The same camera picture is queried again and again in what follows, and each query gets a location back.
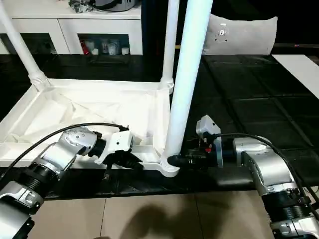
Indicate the white plastic table top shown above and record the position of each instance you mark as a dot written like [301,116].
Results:
[87,104]

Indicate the white plastic table leg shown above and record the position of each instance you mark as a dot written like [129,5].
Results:
[20,44]
[169,37]
[192,62]

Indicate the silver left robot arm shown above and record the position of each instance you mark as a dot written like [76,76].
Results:
[62,154]

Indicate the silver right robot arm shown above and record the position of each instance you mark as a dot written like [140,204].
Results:
[269,169]

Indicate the black mat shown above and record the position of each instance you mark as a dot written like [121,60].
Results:
[261,99]

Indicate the small white cup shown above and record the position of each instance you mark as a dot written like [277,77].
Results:
[112,47]
[125,50]
[94,51]

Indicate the grey pillow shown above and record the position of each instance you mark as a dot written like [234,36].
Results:
[249,37]

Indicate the white flat board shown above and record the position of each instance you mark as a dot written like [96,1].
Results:
[299,69]

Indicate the black cabinet with gold label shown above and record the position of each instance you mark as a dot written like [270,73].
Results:
[154,25]

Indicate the white sideboard with glass doors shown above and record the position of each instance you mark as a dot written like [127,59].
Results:
[37,25]

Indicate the crumpled patterned bag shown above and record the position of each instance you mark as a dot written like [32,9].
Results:
[81,5]

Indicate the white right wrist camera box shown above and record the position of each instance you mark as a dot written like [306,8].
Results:
[209,129]

